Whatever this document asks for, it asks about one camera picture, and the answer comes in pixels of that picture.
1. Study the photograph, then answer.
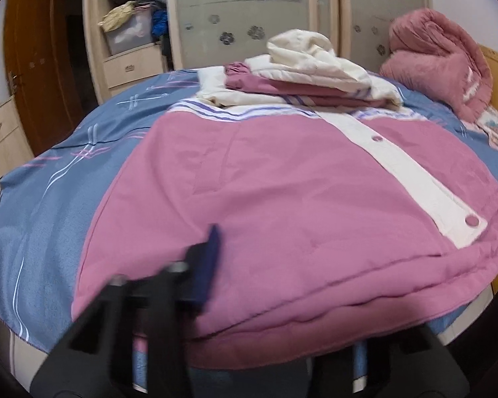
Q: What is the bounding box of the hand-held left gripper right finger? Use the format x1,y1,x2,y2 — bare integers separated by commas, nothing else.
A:
311,327,470,398

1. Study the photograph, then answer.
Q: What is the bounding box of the blue cloth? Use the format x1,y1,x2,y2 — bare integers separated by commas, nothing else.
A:
151,8,169,43

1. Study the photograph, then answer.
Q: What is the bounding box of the blue plaid bed sheet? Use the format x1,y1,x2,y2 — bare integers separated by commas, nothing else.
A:
0,66,498,398

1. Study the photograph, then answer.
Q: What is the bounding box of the yellow cloth bag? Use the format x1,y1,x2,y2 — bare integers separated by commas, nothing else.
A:
99,1,136,32

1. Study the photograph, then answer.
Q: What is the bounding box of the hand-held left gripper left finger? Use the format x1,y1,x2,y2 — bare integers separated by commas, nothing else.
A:
29,224,221,398

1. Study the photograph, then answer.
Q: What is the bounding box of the beige bed frame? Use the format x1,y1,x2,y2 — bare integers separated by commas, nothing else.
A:
7,332,48,384

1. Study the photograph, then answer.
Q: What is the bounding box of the beige wardrobe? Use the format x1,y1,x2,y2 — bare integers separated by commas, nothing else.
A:
82,0,434,105

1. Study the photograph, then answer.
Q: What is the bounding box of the pink and white hooded jacket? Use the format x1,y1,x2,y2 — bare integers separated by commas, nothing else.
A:
71,29,498,371

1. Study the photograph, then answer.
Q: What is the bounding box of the pink rolled quilt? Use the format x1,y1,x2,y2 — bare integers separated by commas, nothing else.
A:
377,8,494,122

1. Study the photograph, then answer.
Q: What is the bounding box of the brown wooden door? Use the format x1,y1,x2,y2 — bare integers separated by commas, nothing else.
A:
3,0,88,157

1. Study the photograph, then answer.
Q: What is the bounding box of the beige side cabinet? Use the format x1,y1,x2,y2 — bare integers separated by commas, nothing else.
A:
0,95,36,225

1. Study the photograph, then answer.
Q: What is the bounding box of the clear plastic storage box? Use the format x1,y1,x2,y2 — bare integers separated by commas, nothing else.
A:
106,10,156,56

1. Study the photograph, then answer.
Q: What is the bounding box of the floral bed sheet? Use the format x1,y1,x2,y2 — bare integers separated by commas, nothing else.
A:
460,105,498,159

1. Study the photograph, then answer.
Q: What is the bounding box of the frosted flower-print sliding door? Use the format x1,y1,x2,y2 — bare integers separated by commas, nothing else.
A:
336,0,433,74
166,0,341,72

